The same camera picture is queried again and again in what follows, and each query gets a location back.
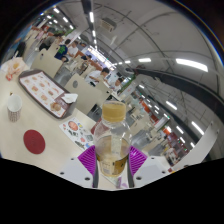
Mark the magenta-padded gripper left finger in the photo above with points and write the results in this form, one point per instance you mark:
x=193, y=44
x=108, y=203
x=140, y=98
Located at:
x=85, y=160

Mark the brown food tray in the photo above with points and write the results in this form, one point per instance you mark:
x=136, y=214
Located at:
x=41, y=90

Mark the flat round red coaster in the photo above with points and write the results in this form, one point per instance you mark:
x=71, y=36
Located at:
x=34, y=141

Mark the colourful printed paper flyer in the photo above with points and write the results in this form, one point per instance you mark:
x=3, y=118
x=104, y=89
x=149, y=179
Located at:
x=76, y=131

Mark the white paper napkin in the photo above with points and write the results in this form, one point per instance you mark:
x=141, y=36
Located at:
x=70, y=98

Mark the crumpled food wrapper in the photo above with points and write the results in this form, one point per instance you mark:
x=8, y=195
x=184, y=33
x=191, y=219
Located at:
x=14, y=68

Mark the group of ceiling lights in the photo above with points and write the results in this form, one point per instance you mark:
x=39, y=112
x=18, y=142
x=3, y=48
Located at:
x=191, y=64

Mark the ceiling air conditioner unit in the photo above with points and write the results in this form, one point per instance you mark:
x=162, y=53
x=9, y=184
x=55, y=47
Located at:
x=107, y=24

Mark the person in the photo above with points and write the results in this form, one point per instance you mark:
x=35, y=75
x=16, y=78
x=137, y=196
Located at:
x=72, y=49
x=98, y=76
x=85, y=60
x=50, y=41
x=61, y=51
x=117, y=85

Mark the group of beige chairs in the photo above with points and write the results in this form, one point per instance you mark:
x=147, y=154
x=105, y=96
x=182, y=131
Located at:
x=83, y=91

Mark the white neighbouring table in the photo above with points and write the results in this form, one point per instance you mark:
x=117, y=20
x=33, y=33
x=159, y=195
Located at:
x=203, y=146

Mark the brown houndstooth mug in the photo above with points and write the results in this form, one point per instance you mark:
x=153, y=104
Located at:
x=14, y=108

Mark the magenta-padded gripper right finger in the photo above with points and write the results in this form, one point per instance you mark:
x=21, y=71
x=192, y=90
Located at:
x=138, y=160

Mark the clear bottle with yellow drink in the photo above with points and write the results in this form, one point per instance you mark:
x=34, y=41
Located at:
x=111, y=143

